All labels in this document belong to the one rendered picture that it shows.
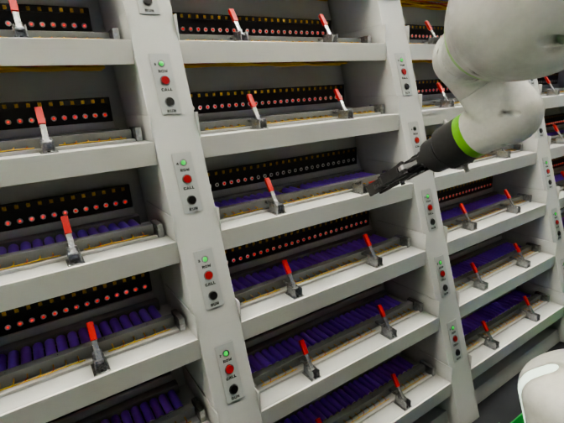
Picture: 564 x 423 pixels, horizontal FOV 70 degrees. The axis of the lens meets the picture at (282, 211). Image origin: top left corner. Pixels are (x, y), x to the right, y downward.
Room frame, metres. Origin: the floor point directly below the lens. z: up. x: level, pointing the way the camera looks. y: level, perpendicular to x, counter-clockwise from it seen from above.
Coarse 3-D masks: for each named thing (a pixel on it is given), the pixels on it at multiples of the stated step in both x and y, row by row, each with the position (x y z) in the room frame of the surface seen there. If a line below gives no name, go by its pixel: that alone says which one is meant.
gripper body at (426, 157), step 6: (426, 144) 0.84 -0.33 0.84; (420, 150) 0.85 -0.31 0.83; (426, 150) 0.84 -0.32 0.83; (432, 150) 0.83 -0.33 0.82; (420, 156) 0.85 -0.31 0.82; (426, 156) 0.84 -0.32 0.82; (432, 156) 0.83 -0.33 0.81; (420, 162) 0.85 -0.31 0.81; (426, 162) 0.84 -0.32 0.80; (432, 162) 0.83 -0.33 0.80; (438, 162) 0.83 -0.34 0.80; (414, 168) 0.87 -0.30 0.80; (432, 168) 0.84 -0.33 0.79; (438, 168) 0.84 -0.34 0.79; (444, 168) 0.84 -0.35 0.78
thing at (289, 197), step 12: (348, 180) 1.12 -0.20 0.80; (360, 180) 1.13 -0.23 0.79; (372, 180) 1.16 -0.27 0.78; (300, 192) 1.03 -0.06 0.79; (312, 192) 1.05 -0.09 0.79; (324, 192) 1.06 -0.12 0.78; (240, 204) 0.95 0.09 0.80; (252, 204) 0.96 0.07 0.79; (264, 204) 0.98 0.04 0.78; (228, 216) 0.91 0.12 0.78
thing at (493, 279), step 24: (504, 240) 1.63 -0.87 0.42; (528, 240) 1.58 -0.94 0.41; (456, 264) 1.45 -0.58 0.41; (480, 264) 1.43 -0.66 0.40; (504, 264) 1.46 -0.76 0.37; (528, 264) 1.43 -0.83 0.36; (552, 264) 1.51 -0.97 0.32; (456, 288) 1.31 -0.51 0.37; (480, 288) 1.29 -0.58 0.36; (504, 288) 1.34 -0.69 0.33
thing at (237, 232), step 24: (336, 168) 1.24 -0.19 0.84; (384, 168) 1.23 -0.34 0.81; (216, 192) 1.03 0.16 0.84; (384, 192) 1.09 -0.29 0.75; (408, 192) 1.15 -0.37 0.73; (264, 216) 0.92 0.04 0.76; (288, 216) 0.93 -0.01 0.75; (312, 216) 0.97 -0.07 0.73; (336, 216) 1.01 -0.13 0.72; (240, 240) 0.87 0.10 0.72
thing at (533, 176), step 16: (528, 80) 1.52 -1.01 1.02; (544, 128) 1.55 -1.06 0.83; (544, 144) 1.54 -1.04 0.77; (496, 176) 1.66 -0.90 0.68; (512, 176) 1.60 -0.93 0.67; (528, 176) 1.55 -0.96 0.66; (544, 176) 1.52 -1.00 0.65; (528, 224) 1.58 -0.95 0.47; (544, 224) 1.53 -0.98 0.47; (560, 224) 1.55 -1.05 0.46; (560, 240) 1.54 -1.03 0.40; (560, 256) 1.53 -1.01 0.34; (544, 272) 1.55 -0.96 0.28; (560, 272) 1.52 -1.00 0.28; (560, 288) 1.51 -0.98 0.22; (560, 320) 1.53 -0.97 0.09; (560, 336) 1.54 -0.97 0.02
